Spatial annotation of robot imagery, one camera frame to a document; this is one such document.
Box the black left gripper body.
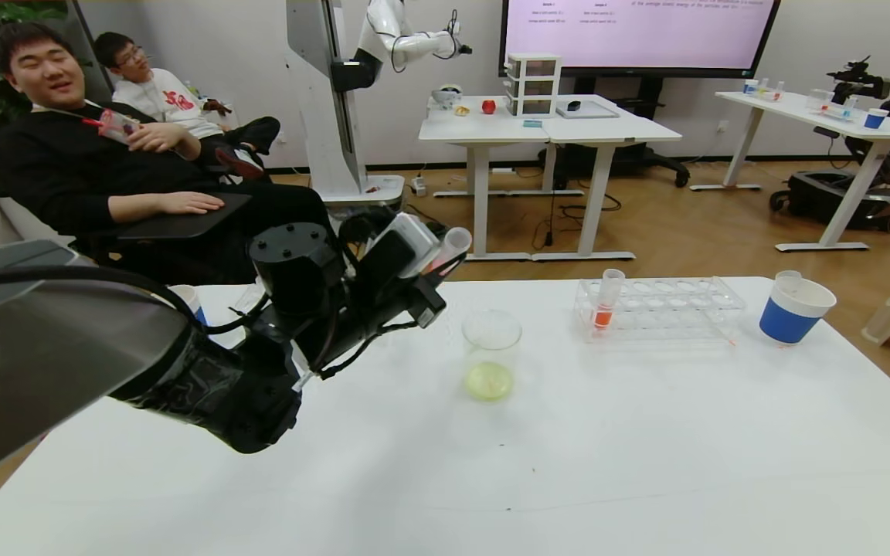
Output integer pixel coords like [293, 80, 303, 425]
[351, 273, 447, 339]

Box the grey flat tray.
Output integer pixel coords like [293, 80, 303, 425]
[555, 99, 620, 120]

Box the black display stand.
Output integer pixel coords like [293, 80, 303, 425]
[538, 76, 690, 190]

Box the large wall display screen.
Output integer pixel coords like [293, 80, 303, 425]
[499, 0, 783, 80]

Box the thin black left camera cable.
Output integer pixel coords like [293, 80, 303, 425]
[298, 309, 419, 381]

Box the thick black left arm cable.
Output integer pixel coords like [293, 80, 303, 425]
[0, 265, 210, 334]

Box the man in black clothes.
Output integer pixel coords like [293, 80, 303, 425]
[0, 22, 334, 267]

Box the white planter pot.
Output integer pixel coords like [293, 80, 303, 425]
[0, 197, 71, 246]

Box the pink drink cup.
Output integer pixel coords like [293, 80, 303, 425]
[82, 108, 141, 146]

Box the man in white t-shirt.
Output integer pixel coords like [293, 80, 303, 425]
[93, 31, 280, 180]

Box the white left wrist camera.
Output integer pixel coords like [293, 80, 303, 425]
[368, 212, 443, 279]

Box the white double office desk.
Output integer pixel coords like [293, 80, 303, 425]
[419, 94, 683, 263]

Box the white humanoid robot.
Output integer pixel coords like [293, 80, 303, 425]
[285, 0, 474, 232]

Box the black wheeled robot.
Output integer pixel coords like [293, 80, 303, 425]
[769, 27, 890, 232]

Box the clear desktop drawer unit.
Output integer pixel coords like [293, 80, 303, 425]
[505, 53, 562, 118]

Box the red pigment test tube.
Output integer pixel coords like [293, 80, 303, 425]
[593, 269, 626, 331]
[426, 226, 474, 276]

